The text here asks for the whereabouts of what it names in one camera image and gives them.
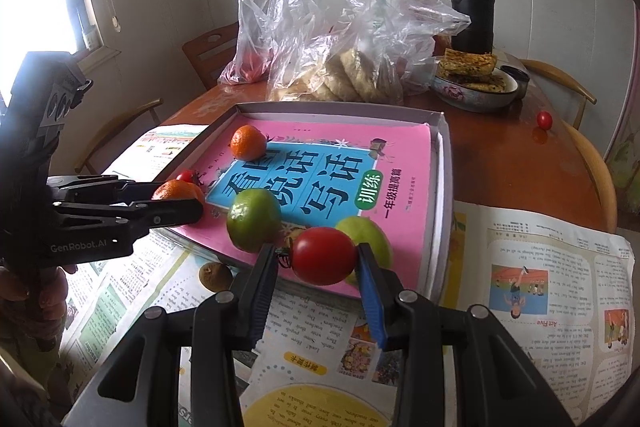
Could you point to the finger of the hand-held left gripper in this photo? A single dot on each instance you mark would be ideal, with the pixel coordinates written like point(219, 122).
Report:
point(110, 189)
point(170, 213)

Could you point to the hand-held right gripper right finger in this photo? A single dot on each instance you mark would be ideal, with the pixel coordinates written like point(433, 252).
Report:
point(372, 307)

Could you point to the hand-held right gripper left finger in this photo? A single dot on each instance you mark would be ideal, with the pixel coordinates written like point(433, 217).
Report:
point(260, 302)

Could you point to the orange tangerine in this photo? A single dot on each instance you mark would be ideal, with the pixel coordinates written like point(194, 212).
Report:
point(247, 142)
point(175, 190)

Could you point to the small red cherry tomato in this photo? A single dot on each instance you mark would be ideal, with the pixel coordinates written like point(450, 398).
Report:
point(544, 120)
point(186, 176)

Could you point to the large red cherry tomato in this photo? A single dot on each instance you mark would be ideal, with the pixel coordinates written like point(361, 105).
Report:
point(322, 257)

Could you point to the large dark green fruit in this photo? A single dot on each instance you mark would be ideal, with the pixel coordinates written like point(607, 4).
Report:
point(252, 219)

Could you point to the grey cardboard box tray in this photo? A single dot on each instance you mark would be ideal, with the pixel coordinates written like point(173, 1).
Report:
point(445, 187)

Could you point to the person's left hand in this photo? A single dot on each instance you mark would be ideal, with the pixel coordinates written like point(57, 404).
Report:
point(45, 292)

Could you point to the small brown fruit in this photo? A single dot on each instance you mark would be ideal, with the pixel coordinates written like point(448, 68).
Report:
point(215, 276)

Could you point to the light green fruit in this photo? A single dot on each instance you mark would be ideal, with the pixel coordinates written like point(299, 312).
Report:
point(372, 234)

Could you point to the curved wooden armchair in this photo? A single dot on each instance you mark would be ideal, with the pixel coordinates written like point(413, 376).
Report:
point(595, 162)
point(555, 69)
point(145, 107)

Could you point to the pink and blue book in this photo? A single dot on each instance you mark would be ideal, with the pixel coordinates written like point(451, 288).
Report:
point(400, 157)

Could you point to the brown wooden chair back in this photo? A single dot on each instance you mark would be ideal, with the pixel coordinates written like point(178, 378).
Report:
point(210, 52)

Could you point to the pile of red tomatoes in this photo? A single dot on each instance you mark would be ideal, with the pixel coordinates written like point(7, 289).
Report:
point(250, 67)

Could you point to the bright window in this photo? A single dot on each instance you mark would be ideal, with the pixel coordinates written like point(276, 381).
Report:
point(40, 7)

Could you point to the clear plastic bag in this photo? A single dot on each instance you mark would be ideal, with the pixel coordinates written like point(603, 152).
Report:
point(255, 7)
point(400, 7)

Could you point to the pile of flatbreads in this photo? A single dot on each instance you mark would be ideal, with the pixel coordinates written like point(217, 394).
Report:
point(350, 77)

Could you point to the floral ceramic bowl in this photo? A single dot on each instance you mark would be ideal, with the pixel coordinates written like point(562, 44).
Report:
point(475, 99)

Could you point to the fried pancake pieces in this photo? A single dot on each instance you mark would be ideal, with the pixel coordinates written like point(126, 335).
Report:
point(467, 62)

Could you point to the small black cup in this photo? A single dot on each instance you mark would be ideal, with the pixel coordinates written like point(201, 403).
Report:
point(520, 79)

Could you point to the floral printed cloth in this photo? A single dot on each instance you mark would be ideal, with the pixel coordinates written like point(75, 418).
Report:
point(625, 152)

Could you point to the black thermos bottle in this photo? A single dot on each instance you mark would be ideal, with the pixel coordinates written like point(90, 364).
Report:
point(470, 7)

